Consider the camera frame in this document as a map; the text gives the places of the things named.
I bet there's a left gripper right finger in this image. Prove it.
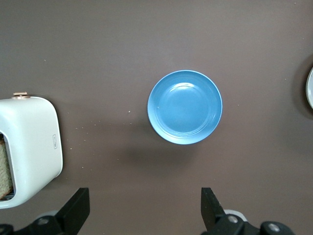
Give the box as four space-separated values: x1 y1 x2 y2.
201 187 295 235

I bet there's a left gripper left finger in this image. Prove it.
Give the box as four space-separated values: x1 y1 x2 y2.
0 187 90 235

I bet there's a toasted bread slice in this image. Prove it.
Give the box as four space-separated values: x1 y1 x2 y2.
0 139 13 199

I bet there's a blue plate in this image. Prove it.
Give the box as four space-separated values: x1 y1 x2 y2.
147 70 223 145

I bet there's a beige plate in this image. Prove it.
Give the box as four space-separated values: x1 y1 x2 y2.
305 66 313 110

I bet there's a cream white toaster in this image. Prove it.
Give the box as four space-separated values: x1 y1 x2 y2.
0 92 64 209

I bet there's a brown table cloth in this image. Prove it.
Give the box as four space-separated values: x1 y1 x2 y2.
0 0 313 235

